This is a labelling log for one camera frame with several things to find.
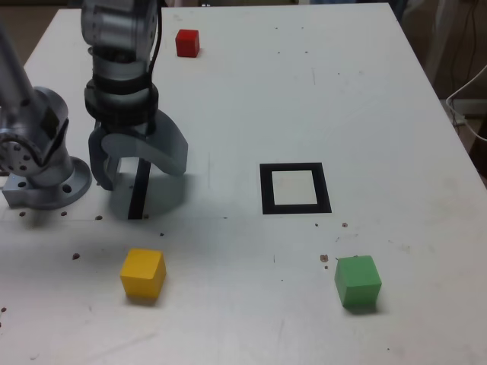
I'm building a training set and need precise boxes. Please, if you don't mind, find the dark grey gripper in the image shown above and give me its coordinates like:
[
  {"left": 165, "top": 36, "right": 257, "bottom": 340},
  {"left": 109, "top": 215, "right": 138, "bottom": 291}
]
[{"left": 84, "top": 86, "right": 189, "bottom": 192}]

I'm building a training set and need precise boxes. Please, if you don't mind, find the yellow cube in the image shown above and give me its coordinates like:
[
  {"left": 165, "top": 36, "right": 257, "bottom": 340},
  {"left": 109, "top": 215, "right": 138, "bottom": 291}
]
[{"left": 119, "top": 248, "right": 167, "bottom": 298}]

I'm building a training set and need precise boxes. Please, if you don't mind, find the red cube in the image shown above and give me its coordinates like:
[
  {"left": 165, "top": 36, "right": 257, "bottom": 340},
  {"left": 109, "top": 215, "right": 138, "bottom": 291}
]
[{"left": 175, "top": 29, "right": 202, "bottom": 58}]

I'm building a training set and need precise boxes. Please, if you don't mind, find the green cube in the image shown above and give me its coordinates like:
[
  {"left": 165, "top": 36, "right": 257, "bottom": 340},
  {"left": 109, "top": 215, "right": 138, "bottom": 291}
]
[{"left": 333, "top": 255, "right": 383, "bottom": 308}]

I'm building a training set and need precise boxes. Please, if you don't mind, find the black tape square outline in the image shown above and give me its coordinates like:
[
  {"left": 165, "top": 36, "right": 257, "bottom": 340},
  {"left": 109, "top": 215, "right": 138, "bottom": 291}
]
[{"left": 259, "top": 162, "right": 333, "bottom": 216}]

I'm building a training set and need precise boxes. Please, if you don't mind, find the black tape strip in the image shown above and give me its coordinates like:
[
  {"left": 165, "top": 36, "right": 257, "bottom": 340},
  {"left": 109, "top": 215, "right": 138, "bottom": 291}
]
[{"left": 127, "top": 157, "right": 153, "bottom": 221}]

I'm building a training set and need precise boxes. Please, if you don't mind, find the black camera cable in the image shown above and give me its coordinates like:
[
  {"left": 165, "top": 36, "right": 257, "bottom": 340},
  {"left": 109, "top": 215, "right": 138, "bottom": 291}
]
[{"left": 149, "top": 0, "right": 164, "bottom": 79}]

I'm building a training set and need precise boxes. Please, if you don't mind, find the white cable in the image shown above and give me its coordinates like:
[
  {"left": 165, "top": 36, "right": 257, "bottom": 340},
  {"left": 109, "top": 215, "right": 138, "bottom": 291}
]
[{"left": 445, "top": 64, "right": 487, "bottom": 142}]

